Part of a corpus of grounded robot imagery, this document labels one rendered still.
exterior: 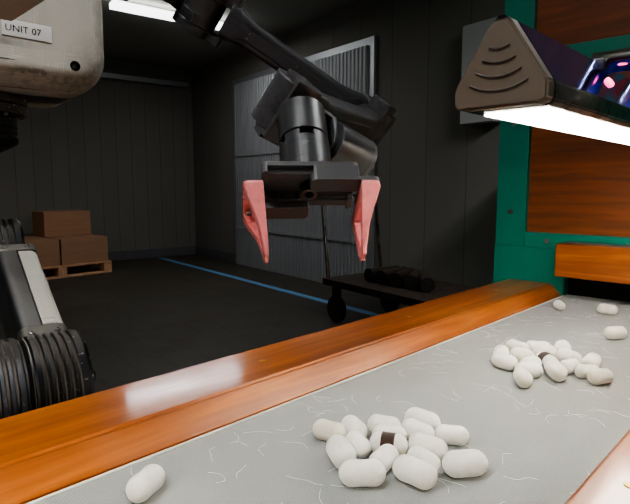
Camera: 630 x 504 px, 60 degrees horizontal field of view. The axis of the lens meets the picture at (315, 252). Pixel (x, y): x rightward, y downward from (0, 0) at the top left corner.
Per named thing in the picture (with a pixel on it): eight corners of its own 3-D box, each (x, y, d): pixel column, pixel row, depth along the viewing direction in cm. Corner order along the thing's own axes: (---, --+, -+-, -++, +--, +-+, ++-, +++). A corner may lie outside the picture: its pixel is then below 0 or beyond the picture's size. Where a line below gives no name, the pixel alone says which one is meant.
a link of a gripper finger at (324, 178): (311, 276, 57) (304, 205, 62) (378, 275, 58) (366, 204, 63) (318, 240, 51) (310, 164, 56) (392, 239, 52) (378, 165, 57)
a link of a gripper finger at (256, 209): (243, 277, 56) (242, 205, 61) (313, 276, 57) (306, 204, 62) (243, 240, 50) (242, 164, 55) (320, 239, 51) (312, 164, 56)
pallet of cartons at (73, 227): (93, 264, 687) (90, 209, 679) (118, 274, 611) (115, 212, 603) (-22, 274, 612) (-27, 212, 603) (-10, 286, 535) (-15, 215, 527)
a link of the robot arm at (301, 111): (267, 112, 65) (296, 81, 62) (310, 136, 69) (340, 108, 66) (269, 155, 62) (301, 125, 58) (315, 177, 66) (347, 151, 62)
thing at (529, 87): (452, 111, 47) (455, 24, 46) (642, 148, 91) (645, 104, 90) (546, 101, 41) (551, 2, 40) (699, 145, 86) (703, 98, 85)
